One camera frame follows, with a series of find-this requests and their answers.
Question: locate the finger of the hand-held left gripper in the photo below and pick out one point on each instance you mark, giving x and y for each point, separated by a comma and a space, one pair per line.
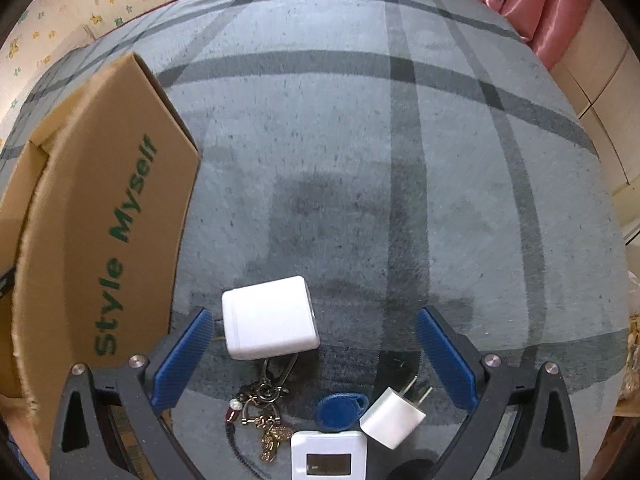
6, 284

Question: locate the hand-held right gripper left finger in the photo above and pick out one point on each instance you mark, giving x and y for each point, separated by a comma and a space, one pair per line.
182, 360

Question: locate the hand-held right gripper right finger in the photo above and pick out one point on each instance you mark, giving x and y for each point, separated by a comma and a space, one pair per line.
445, 355

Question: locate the white plug charger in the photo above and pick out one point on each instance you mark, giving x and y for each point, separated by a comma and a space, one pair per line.
392, 420

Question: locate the white square adapter block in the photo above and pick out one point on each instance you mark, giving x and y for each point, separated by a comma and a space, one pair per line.
270, 317

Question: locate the key bunch with carabiner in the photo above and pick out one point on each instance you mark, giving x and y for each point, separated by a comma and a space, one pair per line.
272, 435

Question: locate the brown cardboard box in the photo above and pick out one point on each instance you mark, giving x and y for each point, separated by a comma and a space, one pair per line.
100, 210

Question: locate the blue key fob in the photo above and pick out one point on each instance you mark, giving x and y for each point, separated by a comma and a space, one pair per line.
337, 412

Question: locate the white remote control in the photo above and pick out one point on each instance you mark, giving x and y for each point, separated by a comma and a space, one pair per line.
327, 447

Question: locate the clear plastic bag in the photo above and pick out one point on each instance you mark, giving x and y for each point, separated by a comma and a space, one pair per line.
632, 340

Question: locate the grey plaid blanket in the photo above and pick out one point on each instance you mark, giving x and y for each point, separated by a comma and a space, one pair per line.
350, 160

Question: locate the cream cabinet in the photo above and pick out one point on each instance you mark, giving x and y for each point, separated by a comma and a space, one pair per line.
600, 110

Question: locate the pink satin curtain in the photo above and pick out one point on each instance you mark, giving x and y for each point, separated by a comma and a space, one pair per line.
545, 10

